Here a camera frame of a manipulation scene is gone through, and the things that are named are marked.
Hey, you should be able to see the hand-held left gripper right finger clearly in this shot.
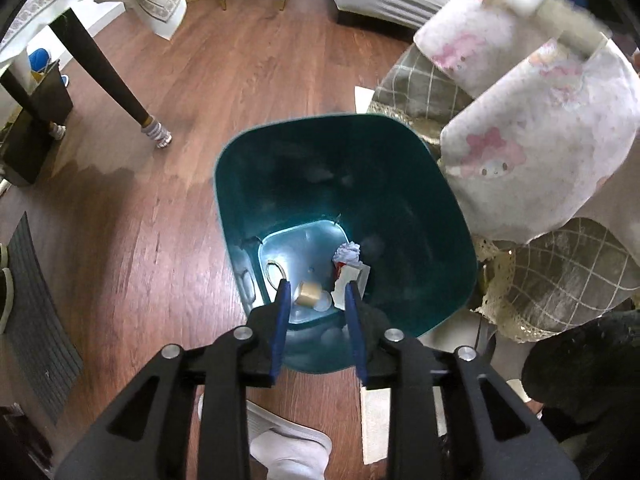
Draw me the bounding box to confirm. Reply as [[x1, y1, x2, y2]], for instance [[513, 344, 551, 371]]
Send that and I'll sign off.
[[344, 281, 583, 480]]

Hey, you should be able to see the dark box under table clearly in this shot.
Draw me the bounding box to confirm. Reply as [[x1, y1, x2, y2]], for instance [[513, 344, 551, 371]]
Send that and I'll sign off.
[[0, 59, 75, 187]]

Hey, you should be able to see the dark wooden table leg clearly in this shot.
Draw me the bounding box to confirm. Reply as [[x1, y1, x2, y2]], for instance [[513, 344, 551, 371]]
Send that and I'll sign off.
[[50, 7, 173, 150]]

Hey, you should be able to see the white box with label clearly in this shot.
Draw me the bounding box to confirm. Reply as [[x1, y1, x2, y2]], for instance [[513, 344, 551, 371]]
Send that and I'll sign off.
[[331, 262, 372, 311]]

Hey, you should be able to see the blue slipper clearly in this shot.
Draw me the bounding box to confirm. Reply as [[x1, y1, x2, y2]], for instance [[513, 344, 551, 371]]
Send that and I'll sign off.
[[27, 49, 70, 86]]

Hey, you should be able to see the pair of grey slippers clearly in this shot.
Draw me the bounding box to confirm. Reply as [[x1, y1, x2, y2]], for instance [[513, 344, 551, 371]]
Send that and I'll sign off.
[[0, 242, 15, 336]]

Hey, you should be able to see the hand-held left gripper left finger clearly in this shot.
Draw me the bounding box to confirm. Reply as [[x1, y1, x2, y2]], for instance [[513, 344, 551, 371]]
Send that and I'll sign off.
[[52, 278, 292, 480]]

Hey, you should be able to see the white cardboard box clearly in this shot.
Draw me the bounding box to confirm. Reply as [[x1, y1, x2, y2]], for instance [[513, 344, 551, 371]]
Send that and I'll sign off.
[[481, 0, 613, 58]]

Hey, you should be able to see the thin white ring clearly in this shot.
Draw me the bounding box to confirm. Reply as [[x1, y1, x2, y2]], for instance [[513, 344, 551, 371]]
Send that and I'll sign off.
[[265, 259, 289, 292]]

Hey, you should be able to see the white paper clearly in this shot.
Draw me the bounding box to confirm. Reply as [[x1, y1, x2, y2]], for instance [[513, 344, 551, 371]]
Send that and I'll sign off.
[[332, 241, 362, 266]]

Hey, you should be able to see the person's white sock foot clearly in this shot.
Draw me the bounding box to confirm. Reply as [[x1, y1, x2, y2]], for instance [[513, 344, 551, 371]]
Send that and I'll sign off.
[[197, 392, 333, 480]]

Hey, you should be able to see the brown tape roll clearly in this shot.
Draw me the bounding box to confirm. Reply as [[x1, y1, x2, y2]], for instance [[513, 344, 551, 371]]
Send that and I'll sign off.
[[294, 281, 323, 308]]

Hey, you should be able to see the dark ribbed floor mat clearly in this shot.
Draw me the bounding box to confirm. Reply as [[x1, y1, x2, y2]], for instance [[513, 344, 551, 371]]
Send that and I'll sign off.
[[7, 212, 85, 426]]

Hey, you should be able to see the beige floor sheet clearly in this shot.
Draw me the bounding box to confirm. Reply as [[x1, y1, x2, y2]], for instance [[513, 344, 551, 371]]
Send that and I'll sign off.
[[360, 385, 448, 466]]

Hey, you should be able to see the teal plastic bin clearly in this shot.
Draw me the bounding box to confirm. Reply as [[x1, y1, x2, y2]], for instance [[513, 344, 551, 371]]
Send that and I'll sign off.
[[214, 113, 478, 376]]

